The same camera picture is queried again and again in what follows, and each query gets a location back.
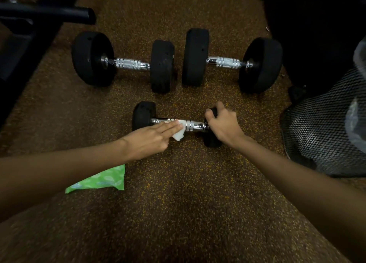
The person's right hand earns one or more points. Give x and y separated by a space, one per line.
226 125

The person's left hand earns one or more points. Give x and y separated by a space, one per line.
145 141

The small black chrome dumbbell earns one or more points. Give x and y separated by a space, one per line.
143 114

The white wet wipe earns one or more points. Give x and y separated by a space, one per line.
179 134

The green wet wipes packet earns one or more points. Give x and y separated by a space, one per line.
105 181

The large black chrome dumbbell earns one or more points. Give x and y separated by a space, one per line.
194 57

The medium black chrome dumbbell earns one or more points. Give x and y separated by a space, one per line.
88 59

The person's left forearm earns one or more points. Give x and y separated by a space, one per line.
57 174

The person's right forearm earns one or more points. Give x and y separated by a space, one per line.
300 191

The black mesh waste basket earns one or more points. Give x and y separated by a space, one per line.
317 134

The black bulky equipment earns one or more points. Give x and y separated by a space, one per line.
314 37

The clear plastic bin liner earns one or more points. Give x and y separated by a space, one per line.
357 122

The black metal bench frame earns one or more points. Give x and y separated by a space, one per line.
23 57

